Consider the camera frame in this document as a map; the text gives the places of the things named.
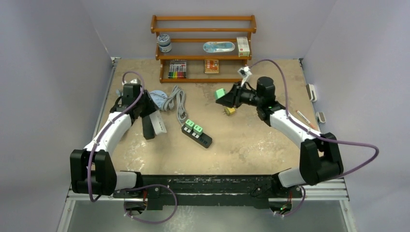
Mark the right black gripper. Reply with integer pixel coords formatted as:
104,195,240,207
216,82,263,109

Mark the round blue power socket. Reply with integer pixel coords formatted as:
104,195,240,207
150,90,168,108

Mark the yellow plug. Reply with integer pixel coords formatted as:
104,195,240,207
223,107,236,116

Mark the black power strip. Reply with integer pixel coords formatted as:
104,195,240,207
142,116,156,140
181,126,213,148

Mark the green plug black strip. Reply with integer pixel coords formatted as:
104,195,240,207
193,124,203,136
185,119,195,130

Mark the white power strip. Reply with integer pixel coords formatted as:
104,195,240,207
149,110,167,135

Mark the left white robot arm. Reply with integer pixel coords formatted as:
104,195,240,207
70,83,167,198

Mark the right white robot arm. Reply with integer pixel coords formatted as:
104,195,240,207
216,76,344,197

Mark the small orange book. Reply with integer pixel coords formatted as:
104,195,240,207
204,59,220,74

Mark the white green box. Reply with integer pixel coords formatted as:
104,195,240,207
236,37,250,57

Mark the pack of coloured markers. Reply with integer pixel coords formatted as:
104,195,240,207
168,60,187,79

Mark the blue packaged toothbrush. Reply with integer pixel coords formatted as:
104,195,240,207
203,42,235,53

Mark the wooden shelf rack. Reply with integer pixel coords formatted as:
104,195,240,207
150,15,257,83

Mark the blue white round tin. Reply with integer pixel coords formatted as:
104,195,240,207
157,34,172,53

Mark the orange white marker pen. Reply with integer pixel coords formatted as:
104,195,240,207
296,110,317,130

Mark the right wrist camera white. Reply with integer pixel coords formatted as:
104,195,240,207
237,65,252,87

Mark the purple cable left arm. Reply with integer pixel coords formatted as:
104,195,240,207
87,71,178,225

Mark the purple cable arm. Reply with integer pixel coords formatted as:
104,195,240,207
249,59,380,218
87,71,178,225

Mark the bundled grey cable centre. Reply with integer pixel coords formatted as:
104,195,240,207
161,85,190,126

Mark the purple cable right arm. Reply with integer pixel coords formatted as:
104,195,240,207
249,59,380,218

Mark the white wall bracket upper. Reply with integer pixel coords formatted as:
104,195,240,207
306,84,318,102

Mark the white wall bracket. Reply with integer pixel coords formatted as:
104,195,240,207
306,84,318,102
316,112,326,124

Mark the white wall bracket lower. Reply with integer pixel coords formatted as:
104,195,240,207
316,112,326,124

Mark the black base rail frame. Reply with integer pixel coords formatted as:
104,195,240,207
65,174,350,212

